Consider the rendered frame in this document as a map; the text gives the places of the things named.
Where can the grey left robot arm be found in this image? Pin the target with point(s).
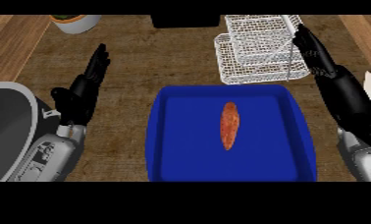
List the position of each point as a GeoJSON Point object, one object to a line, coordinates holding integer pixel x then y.
{"type": "Point", "coordinates": [46, 159]}

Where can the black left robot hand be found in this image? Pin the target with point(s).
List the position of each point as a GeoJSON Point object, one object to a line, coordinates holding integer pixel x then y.
{"type": "Point", "coordinates": [81, 97]}

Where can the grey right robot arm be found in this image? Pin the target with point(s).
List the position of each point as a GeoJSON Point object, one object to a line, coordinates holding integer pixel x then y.
{"type": "Point", "coordinates": [356, 156]}

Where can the black box appliance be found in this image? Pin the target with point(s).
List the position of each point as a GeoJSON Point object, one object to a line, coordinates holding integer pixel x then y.
{"type": "Point", "coordinates": [186, 21]}

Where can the blue plastic tray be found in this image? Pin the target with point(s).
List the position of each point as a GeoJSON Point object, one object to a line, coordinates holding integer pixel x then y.
{"type": "Point", "coordinates": [231, 136]}

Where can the pale round object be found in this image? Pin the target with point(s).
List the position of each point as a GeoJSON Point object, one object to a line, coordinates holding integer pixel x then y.
{"type": "Point", "coordinates": [367, 84]}

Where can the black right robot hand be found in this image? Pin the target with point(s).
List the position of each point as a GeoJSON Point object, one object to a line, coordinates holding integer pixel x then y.
{"type": "Point", "coordinates": [340, 93]}

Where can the grey plant pot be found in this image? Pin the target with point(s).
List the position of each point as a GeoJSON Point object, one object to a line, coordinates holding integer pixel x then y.
{"type": "Point", "coordinates": [75, 23]}

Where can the grey round appliance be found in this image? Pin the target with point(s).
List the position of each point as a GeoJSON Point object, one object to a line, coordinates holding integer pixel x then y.
{"type": "Point", "coordinates": [16, 126]}

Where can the orange sweet potato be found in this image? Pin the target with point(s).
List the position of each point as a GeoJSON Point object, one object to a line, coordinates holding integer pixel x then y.
{"type": "Point", "coordinates": [230, 125]}

